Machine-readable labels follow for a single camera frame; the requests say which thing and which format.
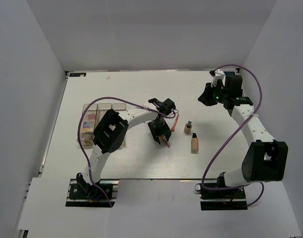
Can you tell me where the right clear organizer bin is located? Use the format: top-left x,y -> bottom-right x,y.
111,103 -> 127,147

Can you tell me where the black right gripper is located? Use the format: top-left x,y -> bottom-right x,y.
198,82 -> 229,107

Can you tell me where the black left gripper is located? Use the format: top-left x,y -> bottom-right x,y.
148,119 -> 172,143

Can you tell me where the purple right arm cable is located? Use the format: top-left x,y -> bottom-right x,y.
202,64 -> 265,208

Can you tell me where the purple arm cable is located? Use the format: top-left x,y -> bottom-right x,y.
202,64 -> 265,208
77,96 -> 180,208

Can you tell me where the pastel square eyeshadow palette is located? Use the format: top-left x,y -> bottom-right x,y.
81,120 -> 95,133

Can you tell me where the small foundation bottle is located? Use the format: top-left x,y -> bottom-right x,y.
184,120 -> 192,134

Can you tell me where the left clear organizer bin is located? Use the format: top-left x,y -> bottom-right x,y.
80,104 -> 98,146

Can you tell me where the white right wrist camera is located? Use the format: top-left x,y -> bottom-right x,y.
209,69 -> 225,87

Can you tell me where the tall foundation bottle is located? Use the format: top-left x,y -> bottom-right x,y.
191,133 -> 199,153

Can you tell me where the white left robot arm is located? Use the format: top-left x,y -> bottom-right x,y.
76,98 -> 176,198

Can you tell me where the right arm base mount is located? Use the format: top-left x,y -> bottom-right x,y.
195,183 -> 248,211

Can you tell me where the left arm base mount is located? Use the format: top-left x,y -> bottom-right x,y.
65,179 -> 119,208

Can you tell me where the clear organizer bin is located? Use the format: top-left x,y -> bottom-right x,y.
97,103 -> 112,122
80,104 -> 98,146
111,103 -> 127,147

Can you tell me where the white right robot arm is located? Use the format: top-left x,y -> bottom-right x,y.
198,72 -> 288,198

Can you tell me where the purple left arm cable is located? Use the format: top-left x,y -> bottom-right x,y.
77,96 -> 180,208

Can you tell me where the pink blush palette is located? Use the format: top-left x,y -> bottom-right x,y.
87,113 -> 96,120

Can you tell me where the middle clear organizer bin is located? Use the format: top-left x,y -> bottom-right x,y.
97,103 -> 112,122

